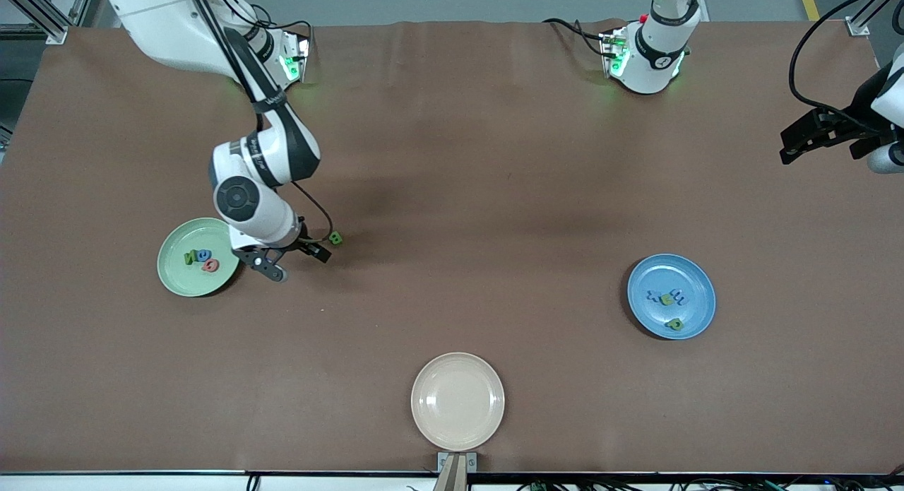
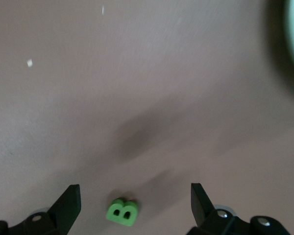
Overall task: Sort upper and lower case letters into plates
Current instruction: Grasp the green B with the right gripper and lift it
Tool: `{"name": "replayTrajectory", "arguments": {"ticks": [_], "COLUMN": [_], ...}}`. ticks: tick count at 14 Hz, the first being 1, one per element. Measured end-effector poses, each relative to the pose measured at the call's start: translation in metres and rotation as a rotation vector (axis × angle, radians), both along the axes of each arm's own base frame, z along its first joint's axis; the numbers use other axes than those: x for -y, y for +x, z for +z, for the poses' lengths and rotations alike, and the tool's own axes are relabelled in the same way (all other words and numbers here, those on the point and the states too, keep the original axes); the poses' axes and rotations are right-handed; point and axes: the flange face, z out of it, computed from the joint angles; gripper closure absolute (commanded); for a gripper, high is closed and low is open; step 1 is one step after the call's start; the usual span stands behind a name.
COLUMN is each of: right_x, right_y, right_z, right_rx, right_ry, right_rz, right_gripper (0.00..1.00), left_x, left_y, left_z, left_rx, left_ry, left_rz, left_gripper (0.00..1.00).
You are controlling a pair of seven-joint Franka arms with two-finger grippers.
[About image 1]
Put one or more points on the blue plate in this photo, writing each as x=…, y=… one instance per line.
x=657, y=321

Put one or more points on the blue foam letter G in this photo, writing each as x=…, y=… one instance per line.
x=203, y=255

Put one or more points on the metal table edge bracket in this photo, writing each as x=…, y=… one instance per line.
x=443, y=461

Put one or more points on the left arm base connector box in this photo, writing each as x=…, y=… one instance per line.
x=614, y=53

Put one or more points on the aluminium frame corner bracket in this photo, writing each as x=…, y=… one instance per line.
x=858, y=26

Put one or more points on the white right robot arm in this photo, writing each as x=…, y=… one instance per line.
x=268, y=152

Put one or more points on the aluminium frame profile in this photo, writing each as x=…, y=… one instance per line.
x=42, y=21

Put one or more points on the mint green plate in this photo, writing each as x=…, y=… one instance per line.
x=176, y=279

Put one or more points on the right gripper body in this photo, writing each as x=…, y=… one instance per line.
x=302, y=242

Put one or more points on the white table edge rail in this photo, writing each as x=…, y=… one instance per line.
x=141, y=482

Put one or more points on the cream plate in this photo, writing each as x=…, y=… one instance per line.
x=458, y=401

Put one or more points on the green foam letter B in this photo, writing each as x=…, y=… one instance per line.
x=336, y=238

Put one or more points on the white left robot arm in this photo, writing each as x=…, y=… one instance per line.
x=653, y=60

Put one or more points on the pink foam letter Q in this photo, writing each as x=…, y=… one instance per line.
x=211, y=266

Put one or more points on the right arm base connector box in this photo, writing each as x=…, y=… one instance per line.
x=295, y=60

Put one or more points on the brown camera mount post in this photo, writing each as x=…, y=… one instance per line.
x=453, y=477

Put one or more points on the green foam letter M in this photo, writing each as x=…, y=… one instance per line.
x=191, y=257

